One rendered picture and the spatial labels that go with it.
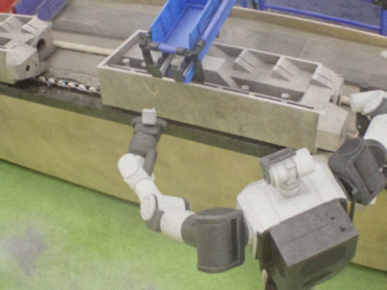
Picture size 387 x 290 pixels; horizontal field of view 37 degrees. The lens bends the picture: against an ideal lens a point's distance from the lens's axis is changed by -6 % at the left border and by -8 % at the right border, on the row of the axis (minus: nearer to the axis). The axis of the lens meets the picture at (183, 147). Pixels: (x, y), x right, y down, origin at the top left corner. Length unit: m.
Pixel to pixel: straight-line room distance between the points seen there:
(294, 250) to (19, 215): 2.35
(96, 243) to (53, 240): 0.26
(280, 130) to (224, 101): 0.25
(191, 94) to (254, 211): 1.03
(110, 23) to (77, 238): 1.18
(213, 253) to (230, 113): 1.03
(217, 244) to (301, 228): 0.21
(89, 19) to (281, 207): 2.16
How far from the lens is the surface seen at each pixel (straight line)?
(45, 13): 3.52
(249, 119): 2.43
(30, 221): 3.52
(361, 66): 2.91
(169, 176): 2.94
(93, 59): 3.14
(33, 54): 3.02
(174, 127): 2.64
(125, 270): 3.16
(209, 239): 1.51
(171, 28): 2.41
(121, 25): 3.33
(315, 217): 1.52
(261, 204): 1.54
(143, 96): 2.61
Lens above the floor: 2.62
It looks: 47 degrees down
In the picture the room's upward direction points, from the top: 12 degrees counter-clockwise
